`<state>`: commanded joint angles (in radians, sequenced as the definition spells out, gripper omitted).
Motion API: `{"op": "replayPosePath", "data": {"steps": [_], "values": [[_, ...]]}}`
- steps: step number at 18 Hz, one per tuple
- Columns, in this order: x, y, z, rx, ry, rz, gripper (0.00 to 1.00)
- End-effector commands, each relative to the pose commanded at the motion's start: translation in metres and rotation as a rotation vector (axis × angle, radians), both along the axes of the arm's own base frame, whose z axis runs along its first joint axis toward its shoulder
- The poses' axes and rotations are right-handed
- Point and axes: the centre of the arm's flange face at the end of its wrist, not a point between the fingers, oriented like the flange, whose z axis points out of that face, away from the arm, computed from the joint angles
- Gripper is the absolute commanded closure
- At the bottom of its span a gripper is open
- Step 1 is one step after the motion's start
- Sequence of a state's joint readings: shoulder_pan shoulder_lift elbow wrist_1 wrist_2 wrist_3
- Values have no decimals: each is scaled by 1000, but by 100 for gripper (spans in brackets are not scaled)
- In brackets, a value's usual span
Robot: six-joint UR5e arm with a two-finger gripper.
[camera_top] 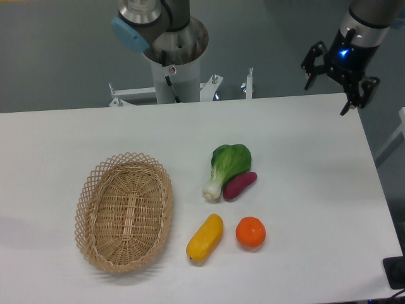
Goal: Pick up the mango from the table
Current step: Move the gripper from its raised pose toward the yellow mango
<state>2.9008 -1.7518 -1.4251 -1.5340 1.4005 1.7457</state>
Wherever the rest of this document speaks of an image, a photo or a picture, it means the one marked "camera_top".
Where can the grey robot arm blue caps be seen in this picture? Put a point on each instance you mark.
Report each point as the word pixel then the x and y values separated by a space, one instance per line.
pixel 139 23

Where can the woven wicker basket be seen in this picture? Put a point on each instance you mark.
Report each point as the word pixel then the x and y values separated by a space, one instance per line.
pixel 124 213

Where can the yellow mango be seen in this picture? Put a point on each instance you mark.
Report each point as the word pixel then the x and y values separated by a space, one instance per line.
pixel 206 239

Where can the black device at table edge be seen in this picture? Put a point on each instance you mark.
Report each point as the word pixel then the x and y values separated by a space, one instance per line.
pixel 394 270

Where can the white frame at right edge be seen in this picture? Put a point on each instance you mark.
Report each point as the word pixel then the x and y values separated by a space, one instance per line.
pixel 392 143

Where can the green bok choy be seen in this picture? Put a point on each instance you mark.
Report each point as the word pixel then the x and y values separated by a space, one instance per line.
pixel 227 162

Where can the white bracket with bolt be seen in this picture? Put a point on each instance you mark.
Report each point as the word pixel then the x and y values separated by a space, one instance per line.
pixel 247 87

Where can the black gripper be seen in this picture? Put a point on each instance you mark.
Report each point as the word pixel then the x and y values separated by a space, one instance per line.
pixel 345 62

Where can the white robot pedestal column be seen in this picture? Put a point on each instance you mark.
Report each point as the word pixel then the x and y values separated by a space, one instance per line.
pixel 175 60

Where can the orange fruit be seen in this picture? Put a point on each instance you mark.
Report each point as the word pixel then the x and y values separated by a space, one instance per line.
pixel 250 232

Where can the purple sweet potato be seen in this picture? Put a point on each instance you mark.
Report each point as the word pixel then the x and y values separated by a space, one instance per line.
pixel 234 188

